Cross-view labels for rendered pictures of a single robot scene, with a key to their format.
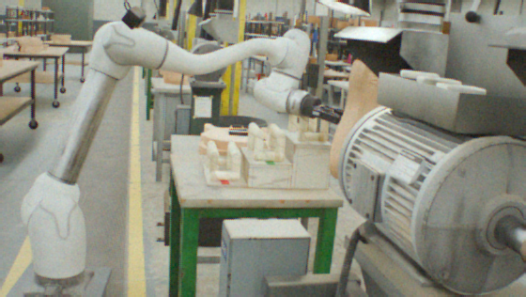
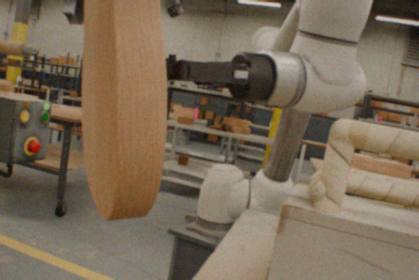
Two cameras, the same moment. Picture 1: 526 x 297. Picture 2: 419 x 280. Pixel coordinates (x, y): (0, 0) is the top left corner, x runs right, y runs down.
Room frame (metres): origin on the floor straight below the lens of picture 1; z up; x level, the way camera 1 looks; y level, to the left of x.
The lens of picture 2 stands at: (2.05, -0.63, 1.20)
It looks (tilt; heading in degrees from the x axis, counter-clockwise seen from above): 6 degrees down; 120
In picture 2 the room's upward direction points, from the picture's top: 10 degrees clockwise
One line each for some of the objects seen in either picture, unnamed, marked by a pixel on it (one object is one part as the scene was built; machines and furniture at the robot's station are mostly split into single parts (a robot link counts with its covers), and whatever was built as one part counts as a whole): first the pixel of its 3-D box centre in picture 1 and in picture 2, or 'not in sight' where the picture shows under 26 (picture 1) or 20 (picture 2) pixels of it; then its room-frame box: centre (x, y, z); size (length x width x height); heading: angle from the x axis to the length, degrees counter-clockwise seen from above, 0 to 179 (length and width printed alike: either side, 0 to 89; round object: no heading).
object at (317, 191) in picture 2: (313, 136); (322, 185); (1.97, -0.17, 1.12); 0.11 x 0.03 x 0.03; 102
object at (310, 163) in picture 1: (302, 158); (375, 277); (2.06, -0.14, 1.02); 0.27 x 0.15 x 0.17; 12
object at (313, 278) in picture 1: (312, 287); not in sight; (0.96, -0.11, 1.02); 0.19 x 0.04 x 0.04; 105
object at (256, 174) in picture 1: (263, 166); not in sight; (2.03, 0.01, 0.98); 0.27 x 0.16 x 0.09; 12
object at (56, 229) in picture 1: (57, 232); (223, 191); (1.45, 0.61, 0.87); 0.18 x 0.16 x 0.22; 33
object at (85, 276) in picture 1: (58, 278); (209, 222); (1.42, 0.60, 0.73); 0.22 x 0.18 x 0.06; 7
